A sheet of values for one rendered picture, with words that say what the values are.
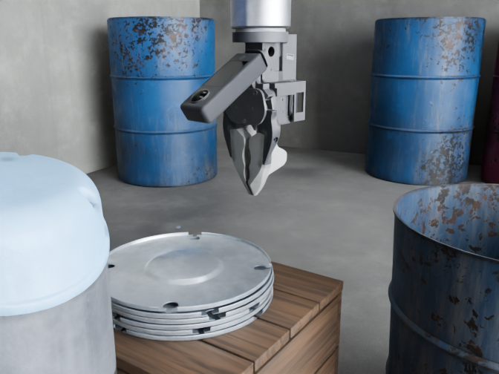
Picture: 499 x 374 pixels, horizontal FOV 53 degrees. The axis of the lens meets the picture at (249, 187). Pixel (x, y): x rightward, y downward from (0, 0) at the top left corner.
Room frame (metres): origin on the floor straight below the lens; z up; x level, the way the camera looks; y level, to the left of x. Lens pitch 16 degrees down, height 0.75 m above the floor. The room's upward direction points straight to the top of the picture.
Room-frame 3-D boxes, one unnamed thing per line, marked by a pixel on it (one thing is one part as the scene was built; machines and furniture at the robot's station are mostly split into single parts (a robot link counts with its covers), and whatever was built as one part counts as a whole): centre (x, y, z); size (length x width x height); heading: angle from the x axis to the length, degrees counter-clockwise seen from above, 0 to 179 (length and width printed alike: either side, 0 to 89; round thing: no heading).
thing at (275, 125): (0.64, -0.02, 0.64); 0.05 x 0.02 x 0.09; 46
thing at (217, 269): (0.77, 0.11, 0.40); 0.29 x 0.29 x 0.01
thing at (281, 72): (0.67, -0.02, 0.70); 0.09 x 0.08 x 0.12; 136
